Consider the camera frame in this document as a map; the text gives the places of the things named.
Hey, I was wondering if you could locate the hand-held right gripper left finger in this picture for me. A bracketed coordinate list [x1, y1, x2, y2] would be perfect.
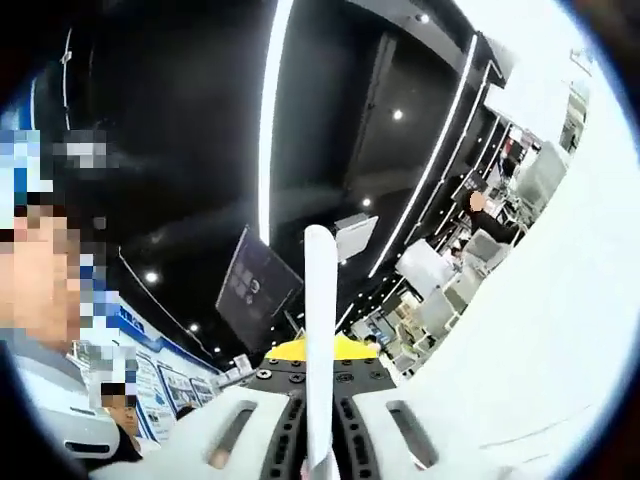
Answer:
[91, 335, 308, 480]

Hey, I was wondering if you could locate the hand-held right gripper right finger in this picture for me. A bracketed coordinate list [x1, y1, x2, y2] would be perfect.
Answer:
[330, 334, 509, 480]

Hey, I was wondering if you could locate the white printing paper sheet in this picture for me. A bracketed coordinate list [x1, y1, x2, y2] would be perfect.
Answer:
[302, 224, 338, 480]

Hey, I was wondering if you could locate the large dark screen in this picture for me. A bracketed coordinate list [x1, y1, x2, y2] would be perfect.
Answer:
[215, 226, 305, 354]

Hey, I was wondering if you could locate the white pillar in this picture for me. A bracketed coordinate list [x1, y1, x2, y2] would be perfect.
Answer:
[399, 238, 454, 297]

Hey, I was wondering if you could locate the ceiling air conditioner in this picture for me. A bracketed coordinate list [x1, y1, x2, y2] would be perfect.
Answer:
[333, 213, 380, 262]

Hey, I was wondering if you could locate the white office chair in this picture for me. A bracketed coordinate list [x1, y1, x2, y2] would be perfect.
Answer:
[517, 141, 570, 207]
[462, 228, 512, 275]

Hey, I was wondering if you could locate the thin ceiling light strip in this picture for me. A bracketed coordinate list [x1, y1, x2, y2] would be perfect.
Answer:
[368, 33, 480, 279]

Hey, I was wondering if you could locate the wide ceiling light strip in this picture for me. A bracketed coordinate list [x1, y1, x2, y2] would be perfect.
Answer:
[256, 0, 295, 247]

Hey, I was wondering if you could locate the blue and white wall poster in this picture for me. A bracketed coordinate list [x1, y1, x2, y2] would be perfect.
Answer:
[69, 294, 222, 444]

